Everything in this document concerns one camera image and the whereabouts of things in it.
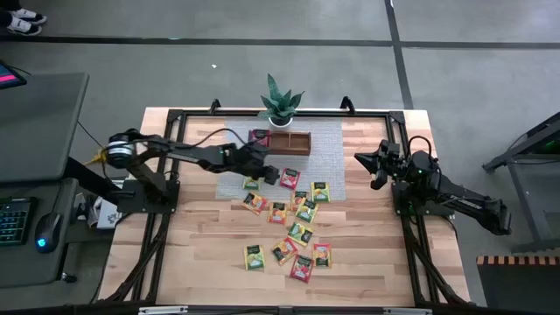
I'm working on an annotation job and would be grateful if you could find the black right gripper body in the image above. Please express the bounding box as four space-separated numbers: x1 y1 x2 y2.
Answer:
376 139 403 179

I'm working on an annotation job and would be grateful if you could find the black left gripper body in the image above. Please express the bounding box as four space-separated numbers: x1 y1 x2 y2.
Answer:
222 142 272 179

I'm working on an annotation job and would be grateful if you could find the red tea bag packet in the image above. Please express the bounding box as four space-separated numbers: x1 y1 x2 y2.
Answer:
248 129 271 148
289 254 315 284
279 167 302 191

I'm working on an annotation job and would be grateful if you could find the silver foil packet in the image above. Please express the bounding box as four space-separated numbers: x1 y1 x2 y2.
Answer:
311 242 333 270

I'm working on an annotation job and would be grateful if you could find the wooden compartment box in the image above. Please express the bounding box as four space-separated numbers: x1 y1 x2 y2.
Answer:
248 129 313 158

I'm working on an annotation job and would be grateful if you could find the white plant pot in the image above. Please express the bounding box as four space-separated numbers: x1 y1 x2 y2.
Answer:
268 114 293 130

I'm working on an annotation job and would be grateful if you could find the grey woven placemat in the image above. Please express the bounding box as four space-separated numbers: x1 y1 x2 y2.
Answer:
214 116 347 202

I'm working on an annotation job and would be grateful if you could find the green snake plant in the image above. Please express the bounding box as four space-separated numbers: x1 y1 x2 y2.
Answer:
257 73 306 122

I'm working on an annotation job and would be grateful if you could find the black metal stand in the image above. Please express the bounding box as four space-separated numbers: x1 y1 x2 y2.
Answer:
482 111 560 255

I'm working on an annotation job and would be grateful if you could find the white printed carton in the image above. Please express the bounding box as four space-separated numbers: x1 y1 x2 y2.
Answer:
87 195 123 231

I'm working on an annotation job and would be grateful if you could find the black mat striped edge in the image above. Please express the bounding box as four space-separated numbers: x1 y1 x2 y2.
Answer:
475 255 560 315

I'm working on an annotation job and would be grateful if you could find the grey desk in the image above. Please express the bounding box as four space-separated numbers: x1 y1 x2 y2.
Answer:
0 72 91 290

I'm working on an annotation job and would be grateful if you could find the black computer mouse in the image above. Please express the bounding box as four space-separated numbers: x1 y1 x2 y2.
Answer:
33 212 63 255

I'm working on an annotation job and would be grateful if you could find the black backlit keyboard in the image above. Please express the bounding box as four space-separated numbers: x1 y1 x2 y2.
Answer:
0 196 39 248

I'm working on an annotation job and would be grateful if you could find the dark computer monitor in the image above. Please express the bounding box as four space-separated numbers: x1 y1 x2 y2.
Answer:
0 60 28 91

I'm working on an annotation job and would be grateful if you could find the person's white shoe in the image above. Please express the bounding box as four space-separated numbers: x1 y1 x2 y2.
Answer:
4 17 44 37
8 7 48 25

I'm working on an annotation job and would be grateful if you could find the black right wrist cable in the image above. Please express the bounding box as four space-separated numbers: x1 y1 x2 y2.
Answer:
406 134 434 154

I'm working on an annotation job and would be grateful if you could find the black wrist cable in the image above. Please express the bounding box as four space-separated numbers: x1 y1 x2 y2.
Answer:
406 134 434 154
192 127 249 148

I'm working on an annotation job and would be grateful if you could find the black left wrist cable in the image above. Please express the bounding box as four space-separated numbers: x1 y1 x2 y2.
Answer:
192 127 249 148

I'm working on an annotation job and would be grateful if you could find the black aluminium frame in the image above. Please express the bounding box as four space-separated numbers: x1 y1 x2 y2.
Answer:
98 95 472 315

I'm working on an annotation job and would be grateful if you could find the silver metal bracket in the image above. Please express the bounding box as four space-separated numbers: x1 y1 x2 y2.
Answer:
382 308 433 315
138 305 189 315

